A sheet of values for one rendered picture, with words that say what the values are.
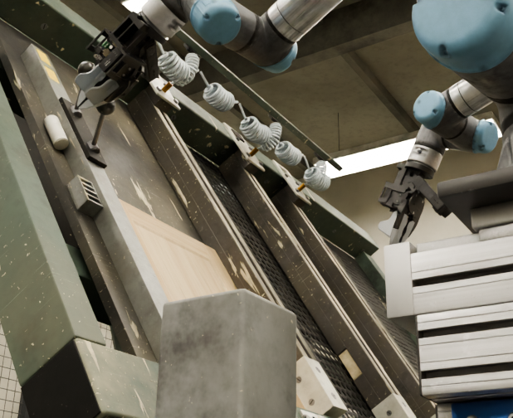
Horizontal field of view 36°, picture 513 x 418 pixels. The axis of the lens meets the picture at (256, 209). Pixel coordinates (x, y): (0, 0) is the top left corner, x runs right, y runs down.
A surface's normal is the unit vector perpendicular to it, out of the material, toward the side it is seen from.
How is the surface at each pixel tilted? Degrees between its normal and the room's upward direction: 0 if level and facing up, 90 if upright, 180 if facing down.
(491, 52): 162
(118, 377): 58
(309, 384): 90
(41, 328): 90
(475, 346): 90
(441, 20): 97
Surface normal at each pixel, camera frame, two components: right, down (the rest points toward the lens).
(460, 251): -0.53, -0.36
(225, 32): 0.36, 0.62
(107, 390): 0.72, -0.66
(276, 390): 0.84, -0.21
